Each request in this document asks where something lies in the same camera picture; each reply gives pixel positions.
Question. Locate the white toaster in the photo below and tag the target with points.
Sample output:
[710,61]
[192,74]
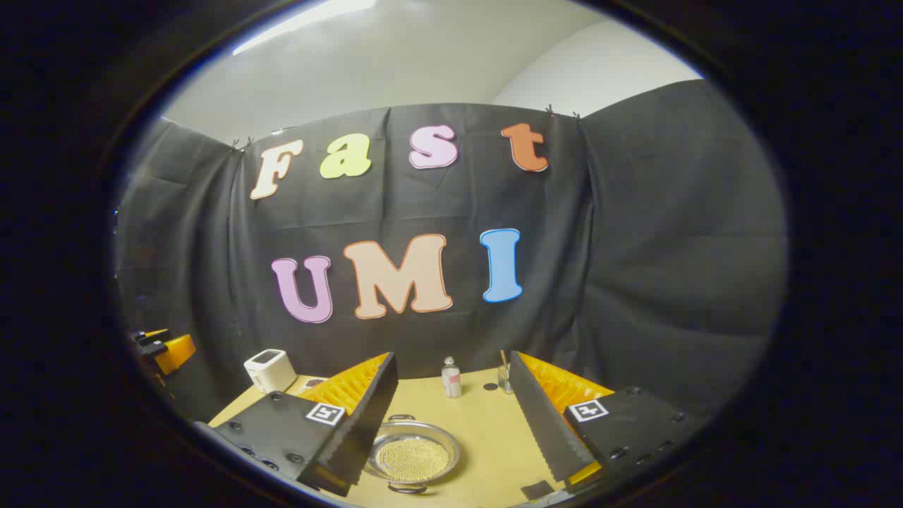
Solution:
[268,370]

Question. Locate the black square tape patch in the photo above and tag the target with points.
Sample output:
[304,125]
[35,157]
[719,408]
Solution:
[537,490]

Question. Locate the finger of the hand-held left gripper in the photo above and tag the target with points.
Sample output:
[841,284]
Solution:
[176,353]

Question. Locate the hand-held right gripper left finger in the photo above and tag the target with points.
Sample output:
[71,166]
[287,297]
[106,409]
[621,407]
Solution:
[374,409]

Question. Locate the heap of yellow soybeans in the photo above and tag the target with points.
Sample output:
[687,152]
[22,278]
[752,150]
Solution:
[413,460]

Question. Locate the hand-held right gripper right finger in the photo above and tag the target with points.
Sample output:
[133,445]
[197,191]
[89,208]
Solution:
[540,416]

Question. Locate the white divided dish of beans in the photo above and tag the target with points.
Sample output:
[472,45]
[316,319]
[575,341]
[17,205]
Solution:
[312,384]

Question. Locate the clear glass cup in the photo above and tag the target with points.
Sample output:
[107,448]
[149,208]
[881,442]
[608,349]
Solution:
[504,381]

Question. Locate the white bottle with red label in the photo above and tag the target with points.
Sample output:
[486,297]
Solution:
[451,381]

